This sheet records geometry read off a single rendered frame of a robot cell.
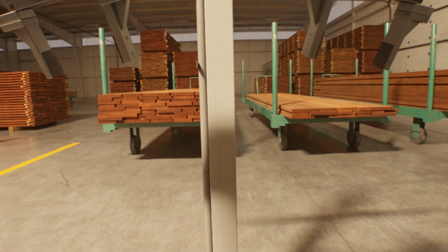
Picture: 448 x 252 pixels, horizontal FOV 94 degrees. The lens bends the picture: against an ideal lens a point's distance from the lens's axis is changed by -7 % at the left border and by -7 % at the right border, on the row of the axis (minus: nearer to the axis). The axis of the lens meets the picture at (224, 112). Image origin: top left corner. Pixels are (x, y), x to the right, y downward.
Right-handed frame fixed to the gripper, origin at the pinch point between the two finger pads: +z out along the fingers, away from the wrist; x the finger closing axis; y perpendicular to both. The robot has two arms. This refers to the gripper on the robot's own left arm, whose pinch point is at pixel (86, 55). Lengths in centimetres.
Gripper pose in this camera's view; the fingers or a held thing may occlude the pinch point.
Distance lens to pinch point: 39.9
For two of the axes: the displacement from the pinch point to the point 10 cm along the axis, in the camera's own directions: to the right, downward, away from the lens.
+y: 0.3, -5.0, 8.7
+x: -9.8, 1.4, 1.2
